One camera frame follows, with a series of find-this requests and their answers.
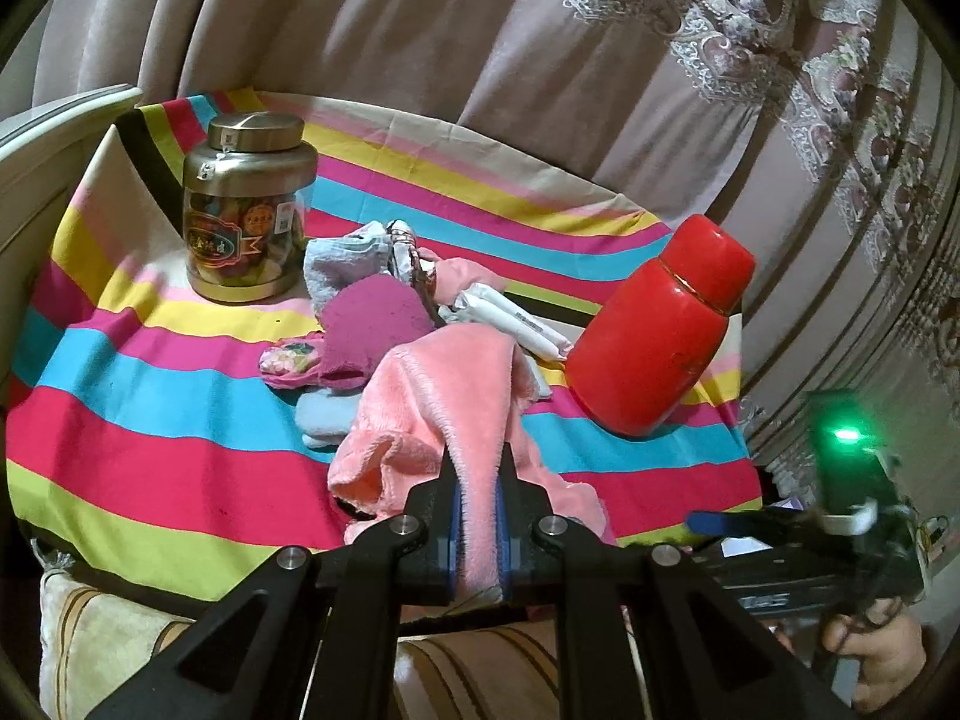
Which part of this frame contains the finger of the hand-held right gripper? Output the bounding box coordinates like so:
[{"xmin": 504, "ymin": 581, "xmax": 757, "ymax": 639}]
[{"xmin": 685, "ymin": 510, "xmax": 826, "ymax": 541}]

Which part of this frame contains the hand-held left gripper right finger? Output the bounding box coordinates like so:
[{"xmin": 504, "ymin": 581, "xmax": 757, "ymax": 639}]
[{"xmin": 491, "ymin": 446, "xmax": 857, "ymax": 720}]

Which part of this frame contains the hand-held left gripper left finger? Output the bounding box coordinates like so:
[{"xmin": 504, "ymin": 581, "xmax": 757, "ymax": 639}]
[{"xmin": 86, "ymin": 446, "xmax": 466, "ymax": 720}]

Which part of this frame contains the pink fleece garment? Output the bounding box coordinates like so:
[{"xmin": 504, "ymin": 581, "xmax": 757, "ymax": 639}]
[{"xmin": 328, "ymin": 326, "xmax": 616, "ymax": 601}]

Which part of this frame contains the light blue sock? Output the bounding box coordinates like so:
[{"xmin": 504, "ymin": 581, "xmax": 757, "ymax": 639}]
[
  {"xmin": 302, "ymin": 221, "xmax": 398, "ymax": 316},
  {"xmin": 295, "ymin": 386, "xmax": 361, "ymax": 452}
]

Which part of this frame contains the person's right hand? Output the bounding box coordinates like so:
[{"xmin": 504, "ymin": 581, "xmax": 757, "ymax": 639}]
[{"xmin": 821, "ymin": 598, "xmax": 927, "ymax": 710}]

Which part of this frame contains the white cloth piece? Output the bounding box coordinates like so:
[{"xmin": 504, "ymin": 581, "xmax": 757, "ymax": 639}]
[{"xmin": 516, "ymin": 352, "xmax": 554, "ymax": 413}]

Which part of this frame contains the red canister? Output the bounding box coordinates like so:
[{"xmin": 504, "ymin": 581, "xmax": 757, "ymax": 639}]
[{"xmin": 564, "ymin": 214, "xmax": 757, "ymax": 437}]

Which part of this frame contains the magenta fleece cloth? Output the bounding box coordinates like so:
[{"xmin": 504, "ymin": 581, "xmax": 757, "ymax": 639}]
[{"xmin": 319, "ymin": 275, "xmax": 436, "ymax": 391}]

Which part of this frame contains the floral print fabric piece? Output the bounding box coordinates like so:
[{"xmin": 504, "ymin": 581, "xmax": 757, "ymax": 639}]
[{"xmin": 259, "ymin": 337, "xmax": 331, "ymax": 389}]

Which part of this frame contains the pale pink cloth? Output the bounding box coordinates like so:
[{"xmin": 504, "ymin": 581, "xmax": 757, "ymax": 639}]
[{"xmin": 424, "ymin": 257, "xmax": 511, "ymax": 316}]

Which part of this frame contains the rainbow striped tablecloth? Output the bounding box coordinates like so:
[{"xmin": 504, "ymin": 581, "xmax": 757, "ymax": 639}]
[{"xmin": 7, "ymin": 90, "xmax": 766, "ymax": 605}]

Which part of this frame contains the brown striped towel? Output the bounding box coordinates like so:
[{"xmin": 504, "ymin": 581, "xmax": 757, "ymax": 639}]
[{"xmin": 37, "ymin": 566, "xmax": 788, "ymax": 720}]

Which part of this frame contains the glass jar with gold lid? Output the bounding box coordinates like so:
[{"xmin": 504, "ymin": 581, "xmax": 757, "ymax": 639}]
[{"xmin": 182, "ymin": 112, "xmax": 320, "ymax": 305}]

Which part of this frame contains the beige lace curtain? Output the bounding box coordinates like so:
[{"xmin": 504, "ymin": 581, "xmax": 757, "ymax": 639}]
[{"xmin": 0, "ymin": 0, "xmax": 960, "ymax": 511}]

